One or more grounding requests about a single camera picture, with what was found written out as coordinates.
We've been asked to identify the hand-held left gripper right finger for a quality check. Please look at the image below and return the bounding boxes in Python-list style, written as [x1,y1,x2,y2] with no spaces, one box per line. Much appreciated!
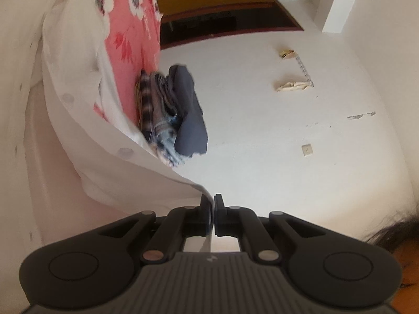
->
[213,194,323,265]

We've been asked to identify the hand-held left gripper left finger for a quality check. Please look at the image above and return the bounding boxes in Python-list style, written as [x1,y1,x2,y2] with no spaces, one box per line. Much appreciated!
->
[95,194,214,265]

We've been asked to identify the white button shirt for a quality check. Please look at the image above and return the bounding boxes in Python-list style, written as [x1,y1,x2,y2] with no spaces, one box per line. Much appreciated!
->
[39,0,215,252]

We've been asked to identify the stack of folded clothes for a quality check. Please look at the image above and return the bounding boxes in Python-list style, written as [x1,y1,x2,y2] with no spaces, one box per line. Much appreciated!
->
[168,65,208,157]

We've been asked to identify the blue checked folded garment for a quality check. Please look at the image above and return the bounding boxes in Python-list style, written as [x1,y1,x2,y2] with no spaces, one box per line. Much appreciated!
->
[152,74,189,167]

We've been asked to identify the brown plaid folded garment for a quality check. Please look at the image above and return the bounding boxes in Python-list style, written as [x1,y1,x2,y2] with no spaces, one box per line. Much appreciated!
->
[136,70,154,138]

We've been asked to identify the person's head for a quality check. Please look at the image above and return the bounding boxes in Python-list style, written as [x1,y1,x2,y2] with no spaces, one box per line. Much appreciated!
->
[363,214,419,303]

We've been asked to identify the red floral bedsheet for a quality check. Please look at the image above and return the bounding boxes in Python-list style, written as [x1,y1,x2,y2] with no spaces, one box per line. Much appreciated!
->
[93,0,162,128]

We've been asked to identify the metal wall rack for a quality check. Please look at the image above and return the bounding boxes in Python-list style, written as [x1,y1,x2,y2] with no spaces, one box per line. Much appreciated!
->
[295,56,315,88]

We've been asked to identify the dark red door frame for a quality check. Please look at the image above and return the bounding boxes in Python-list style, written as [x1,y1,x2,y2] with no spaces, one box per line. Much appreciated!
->
[160,0,303,50]

